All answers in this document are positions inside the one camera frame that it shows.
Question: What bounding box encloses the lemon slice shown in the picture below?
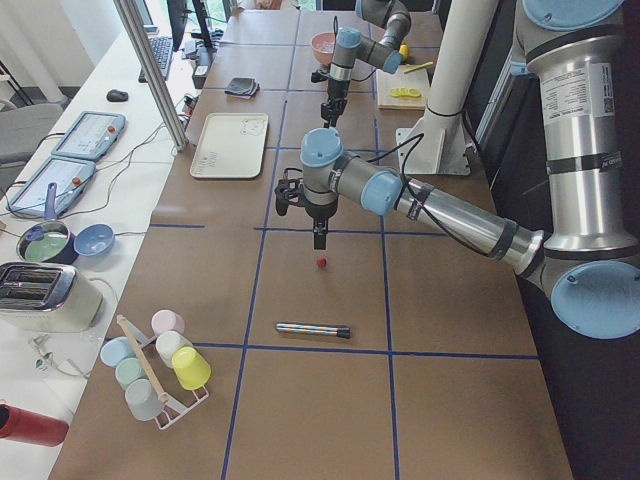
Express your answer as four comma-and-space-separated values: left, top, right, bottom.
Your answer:
389, 87, 422, 99

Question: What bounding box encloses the blue handled saucepan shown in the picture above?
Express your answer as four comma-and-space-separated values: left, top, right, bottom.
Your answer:
16, 182, 78, 265

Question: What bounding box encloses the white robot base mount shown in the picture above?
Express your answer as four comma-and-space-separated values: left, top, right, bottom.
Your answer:
396, 0, 498, 176

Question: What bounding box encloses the light blue cup on rack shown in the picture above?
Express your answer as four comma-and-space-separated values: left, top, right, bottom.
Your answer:
99, 336, 135, 368

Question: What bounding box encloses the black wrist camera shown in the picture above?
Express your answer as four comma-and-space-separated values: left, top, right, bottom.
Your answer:
274, 167, 306, 216

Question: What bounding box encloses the pile of ice cubes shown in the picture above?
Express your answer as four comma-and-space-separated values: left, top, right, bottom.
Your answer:
316, 42, 334, 53

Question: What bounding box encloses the blue ceramic bowl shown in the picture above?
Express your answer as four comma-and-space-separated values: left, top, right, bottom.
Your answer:
74, 224, 115, 257

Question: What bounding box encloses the pink ice bowl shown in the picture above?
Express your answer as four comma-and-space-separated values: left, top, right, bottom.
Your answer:
310, 32, 336, 67

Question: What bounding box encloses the near teach pendant tablet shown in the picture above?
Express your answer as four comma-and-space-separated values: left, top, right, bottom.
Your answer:
7, 156, 96, 220

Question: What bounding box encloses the aluminium frame post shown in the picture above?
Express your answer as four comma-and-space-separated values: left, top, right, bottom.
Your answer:
113, 0, 188, 152

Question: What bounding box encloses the cream cup on rack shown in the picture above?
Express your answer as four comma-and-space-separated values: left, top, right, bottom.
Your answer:
155, 330, 193, 369

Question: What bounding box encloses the teach pendant tablet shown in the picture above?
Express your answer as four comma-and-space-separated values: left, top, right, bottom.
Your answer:
51, 111, 126, 162
7, 156, 96, 220

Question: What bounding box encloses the grey cup on rack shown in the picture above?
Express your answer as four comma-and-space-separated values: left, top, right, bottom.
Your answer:
125, 378, 164, 421

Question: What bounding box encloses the yellow-green plastic knife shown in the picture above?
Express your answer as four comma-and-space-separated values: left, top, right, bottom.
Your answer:
403, 61, 434, 74

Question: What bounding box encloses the cream bear serving tray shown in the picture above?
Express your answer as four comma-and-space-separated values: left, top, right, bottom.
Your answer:
190, 113, 269, 179

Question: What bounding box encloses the cream steel toaster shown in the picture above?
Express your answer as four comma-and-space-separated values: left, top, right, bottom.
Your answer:
1, 262, 102, 333

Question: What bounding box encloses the yellow-green plastic cup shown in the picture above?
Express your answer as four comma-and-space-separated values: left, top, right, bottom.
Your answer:
172, 346, 212, 391

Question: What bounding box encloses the far teach pendant tablet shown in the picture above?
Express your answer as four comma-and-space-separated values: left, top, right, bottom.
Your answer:
51, 111, 126, 162

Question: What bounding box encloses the grey folded cloth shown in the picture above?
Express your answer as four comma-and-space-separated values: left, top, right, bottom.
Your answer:
224, 77, 259, 97

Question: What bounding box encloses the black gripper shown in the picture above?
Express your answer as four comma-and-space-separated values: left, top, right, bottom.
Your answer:
305, 200, 337, 249
321, 77, 349, 128

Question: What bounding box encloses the wooden cutting board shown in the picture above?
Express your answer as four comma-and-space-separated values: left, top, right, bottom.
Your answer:
375, 65, 430, 110

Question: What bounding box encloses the whole yellow lemon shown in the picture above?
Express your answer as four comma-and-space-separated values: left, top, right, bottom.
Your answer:
399, 44, 409, 63

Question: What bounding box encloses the black keyboard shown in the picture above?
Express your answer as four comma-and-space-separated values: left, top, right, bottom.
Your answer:
147, 36, 173, 80

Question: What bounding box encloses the mint green cup on rack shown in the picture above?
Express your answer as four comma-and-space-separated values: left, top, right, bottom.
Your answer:
115, 357, 147, 390

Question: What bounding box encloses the black computer mouse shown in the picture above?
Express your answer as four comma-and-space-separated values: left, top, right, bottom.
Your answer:
106, 89, 129, 103

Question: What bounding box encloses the pink cup on rack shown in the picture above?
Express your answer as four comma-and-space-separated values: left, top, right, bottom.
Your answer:
151, 309, 186, 337

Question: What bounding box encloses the black computer monitor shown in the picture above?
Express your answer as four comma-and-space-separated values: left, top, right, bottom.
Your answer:
166, 0, 221, 54

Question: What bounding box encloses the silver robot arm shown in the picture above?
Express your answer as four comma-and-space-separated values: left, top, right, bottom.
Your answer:
300, 1, 639, 339
321, 0, 411, 128

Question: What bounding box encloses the steel muddler with black tip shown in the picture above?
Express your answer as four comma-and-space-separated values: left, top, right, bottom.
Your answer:
275, 322, 351, 339

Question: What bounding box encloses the red water bottle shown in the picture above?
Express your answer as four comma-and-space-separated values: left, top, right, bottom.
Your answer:
1, 404, 69, 447

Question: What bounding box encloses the white wire cup rack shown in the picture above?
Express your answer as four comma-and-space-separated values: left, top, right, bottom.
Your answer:
116, 314, 210, 431

